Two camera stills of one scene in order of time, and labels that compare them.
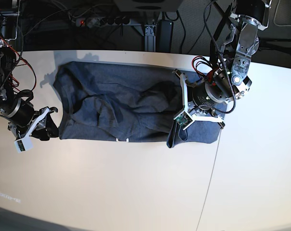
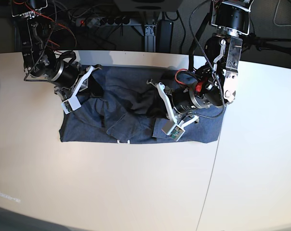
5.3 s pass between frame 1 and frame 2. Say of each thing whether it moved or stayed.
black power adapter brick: stayed
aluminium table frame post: stayed
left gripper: moved
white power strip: stayed
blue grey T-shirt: moved
